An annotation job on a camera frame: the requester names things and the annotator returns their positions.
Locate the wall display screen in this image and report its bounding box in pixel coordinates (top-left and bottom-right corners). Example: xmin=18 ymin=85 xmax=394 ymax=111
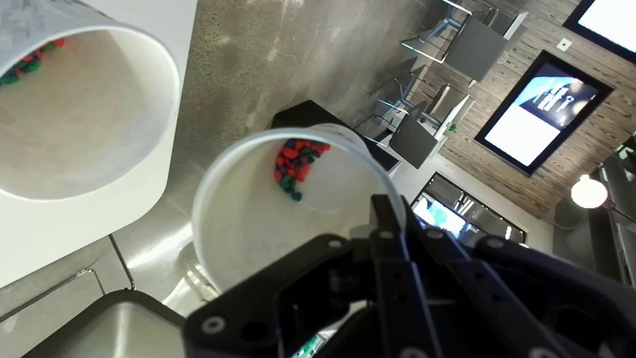
xmin=475 ymin=50 xmax=612 ymax=177

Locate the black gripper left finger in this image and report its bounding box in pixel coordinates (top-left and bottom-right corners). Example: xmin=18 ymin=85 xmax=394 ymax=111
xmin=183 ymin=235 xmax=372 ymax=358

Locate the white paper cup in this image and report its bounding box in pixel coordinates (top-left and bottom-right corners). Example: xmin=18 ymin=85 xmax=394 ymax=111
xmin=193 ymin=123 xmax=406 ymax=292
xmin=0 ymin=0 xmax=183 ymax=203

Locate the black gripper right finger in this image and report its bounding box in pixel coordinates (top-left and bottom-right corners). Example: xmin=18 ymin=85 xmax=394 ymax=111
xmin=372 ymin=195 xmax=636 ymax=358

